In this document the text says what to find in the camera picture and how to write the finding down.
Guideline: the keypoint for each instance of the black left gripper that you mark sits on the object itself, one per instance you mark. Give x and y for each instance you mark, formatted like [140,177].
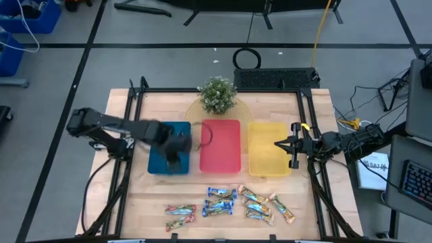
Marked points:
[175,143]

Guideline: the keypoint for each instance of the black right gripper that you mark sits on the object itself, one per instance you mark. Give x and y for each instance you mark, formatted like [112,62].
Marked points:
[305,145]

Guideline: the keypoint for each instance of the orange wrapper granola bar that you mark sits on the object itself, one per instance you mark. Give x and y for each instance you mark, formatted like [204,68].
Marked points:
[251,194]
[283,212]
[259,216]
[256,206]

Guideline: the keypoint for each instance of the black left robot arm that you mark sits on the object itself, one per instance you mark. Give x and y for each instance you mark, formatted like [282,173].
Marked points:
[101,121]

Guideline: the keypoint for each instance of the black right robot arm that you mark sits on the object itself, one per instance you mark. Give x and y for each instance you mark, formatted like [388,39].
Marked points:
[337,140]

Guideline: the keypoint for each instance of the blue plastic tray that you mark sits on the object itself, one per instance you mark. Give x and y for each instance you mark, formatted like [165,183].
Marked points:
[153,165]

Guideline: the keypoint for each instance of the yellow plastic tray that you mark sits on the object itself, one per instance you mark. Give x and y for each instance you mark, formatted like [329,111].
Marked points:
[266,158]

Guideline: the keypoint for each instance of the yellow tag on right gripper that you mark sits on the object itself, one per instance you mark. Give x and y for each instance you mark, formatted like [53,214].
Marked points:
[305,126]

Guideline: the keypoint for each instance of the red plastic tray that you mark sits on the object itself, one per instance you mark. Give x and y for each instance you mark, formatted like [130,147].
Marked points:
[220,152]

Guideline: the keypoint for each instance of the round woven yellow placemat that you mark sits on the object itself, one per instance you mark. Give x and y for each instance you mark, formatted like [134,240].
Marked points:
[194,113]

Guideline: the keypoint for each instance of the black perforated computer case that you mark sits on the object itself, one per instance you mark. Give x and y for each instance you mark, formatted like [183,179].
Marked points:
[276,78]

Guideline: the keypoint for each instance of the yellow power plug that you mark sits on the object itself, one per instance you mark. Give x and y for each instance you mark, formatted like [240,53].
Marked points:
[351,123]

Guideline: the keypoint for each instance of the small green potted plant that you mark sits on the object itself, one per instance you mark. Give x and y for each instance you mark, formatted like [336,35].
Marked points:
[217,95]

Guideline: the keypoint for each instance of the white printed booklet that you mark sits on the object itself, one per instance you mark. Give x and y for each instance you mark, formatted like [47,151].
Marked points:
[373,175]

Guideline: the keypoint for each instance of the grey desk with keyboard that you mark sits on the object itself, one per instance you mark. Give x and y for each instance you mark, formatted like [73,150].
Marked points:
[395,168]

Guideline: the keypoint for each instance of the black tripod stand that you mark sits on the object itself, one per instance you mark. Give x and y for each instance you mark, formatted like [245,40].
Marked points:
[388,96]

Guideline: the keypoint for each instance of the black backlit keyboard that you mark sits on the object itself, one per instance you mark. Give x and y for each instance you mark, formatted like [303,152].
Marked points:
[416,182]

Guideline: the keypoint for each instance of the grey desk top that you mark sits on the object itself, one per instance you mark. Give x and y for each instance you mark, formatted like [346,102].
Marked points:
[418,101]

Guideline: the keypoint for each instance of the black stand base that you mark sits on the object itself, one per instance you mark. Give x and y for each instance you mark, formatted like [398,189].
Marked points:
[236,5]

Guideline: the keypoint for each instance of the black device on desk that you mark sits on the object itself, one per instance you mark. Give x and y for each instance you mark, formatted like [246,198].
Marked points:
[427,72]

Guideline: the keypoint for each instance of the black stand leg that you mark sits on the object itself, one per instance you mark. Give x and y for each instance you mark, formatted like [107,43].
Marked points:
[141,9]

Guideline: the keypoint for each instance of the grey metal foot bar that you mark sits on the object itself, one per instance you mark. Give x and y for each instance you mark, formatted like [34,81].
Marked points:
[13,82]

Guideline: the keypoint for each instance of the large blue storage bin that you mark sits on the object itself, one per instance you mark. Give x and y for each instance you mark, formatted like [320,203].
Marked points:
[40,22]

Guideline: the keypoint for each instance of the small blue storage bin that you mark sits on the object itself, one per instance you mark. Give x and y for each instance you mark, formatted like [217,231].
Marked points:
[10,57]

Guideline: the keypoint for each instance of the black metal table frame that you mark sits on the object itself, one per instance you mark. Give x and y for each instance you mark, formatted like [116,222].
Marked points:
[219,90]

